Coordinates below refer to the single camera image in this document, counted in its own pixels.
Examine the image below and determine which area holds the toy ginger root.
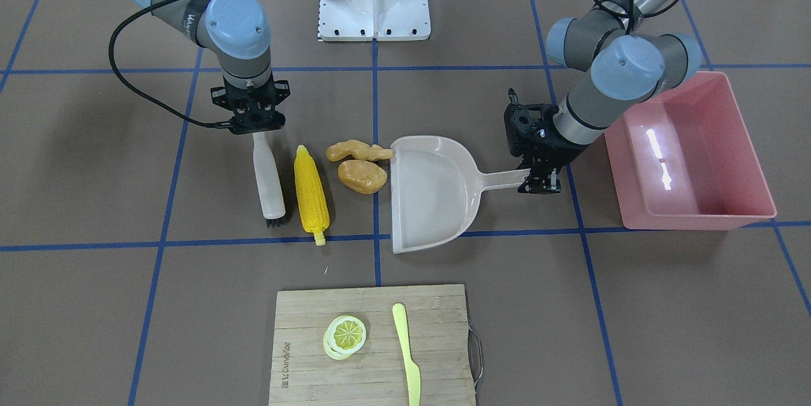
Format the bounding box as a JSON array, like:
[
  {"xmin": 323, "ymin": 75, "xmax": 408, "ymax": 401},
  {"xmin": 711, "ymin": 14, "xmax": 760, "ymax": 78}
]
[{"xmin": 326, "ymin": 139, "xmax": 395, "ymax": 162}]

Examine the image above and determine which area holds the yellow plastic knife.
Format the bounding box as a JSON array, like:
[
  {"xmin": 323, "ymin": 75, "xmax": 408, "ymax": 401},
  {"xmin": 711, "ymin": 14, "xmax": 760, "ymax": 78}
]
[{"xmin": 392, "ymin": 303, "xmax": 422, "ymax": 405}]

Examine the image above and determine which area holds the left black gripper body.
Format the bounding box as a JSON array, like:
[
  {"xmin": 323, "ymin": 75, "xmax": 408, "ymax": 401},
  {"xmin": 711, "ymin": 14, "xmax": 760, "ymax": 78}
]
[{"xmin": 504, "ymin": 89, "xmax": 586, "ymax": 194}]

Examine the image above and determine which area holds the yellow toy corn cob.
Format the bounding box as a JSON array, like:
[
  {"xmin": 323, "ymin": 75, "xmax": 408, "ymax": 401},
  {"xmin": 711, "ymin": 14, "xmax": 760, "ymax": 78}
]
[{"xmin": 293, "ymin": 144, "xmax": 331, "ymax": 246}]

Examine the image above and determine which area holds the toy potato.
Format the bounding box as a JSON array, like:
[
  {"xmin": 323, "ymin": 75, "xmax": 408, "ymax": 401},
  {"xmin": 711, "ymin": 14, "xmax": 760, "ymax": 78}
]
[{"xmin": 337, "ymin": 160, "xmax": 388, "ymax": 194}]

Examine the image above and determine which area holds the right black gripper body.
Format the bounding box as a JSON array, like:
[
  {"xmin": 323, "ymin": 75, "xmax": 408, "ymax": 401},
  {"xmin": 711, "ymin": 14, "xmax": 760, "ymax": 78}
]
[{"xmin": 211, "ymin": 80, "xmax": 290, "ymax": 135}]

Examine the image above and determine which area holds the beige hand brush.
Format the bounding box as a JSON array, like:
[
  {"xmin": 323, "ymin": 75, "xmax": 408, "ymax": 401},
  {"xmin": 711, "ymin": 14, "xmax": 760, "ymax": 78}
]
[{"xmin": 252, "ymin": 132, "xmax": 286, "ymax": 227}]

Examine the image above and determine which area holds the pink plastic bin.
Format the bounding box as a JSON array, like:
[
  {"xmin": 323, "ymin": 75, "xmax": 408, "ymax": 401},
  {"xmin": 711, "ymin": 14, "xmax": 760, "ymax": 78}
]
[{"xmin": 604, "ymin": 71, "xmax": 777, "ymax": 231}]

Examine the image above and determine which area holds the yellow lemon slice toy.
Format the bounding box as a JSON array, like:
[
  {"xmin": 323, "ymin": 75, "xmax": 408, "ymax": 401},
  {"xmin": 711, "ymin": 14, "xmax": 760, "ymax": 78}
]
[{"xmin": 322, "ymin": 315, "xmax": 367, "ymax": 360}]

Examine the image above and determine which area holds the bamboo cutting board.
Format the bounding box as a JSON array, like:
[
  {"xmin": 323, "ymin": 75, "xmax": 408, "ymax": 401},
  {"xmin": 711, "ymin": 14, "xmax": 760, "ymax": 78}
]
[{"xmin": 269, "ymin": 284, "xmax": 477, "ymax": 405}]

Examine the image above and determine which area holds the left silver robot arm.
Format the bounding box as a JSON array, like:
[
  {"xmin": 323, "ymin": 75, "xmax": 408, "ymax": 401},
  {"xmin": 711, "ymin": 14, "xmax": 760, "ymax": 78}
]
[{"xmin": 504, "ymin": 0, "xmax": 702, "ymax": 194}]

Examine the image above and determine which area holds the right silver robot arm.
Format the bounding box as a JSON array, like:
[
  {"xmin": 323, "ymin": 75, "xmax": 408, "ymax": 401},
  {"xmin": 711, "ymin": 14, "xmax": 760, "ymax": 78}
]
[{"xmin": 108, "ymin": 0, "xmax": 290, "ymax": 135}]

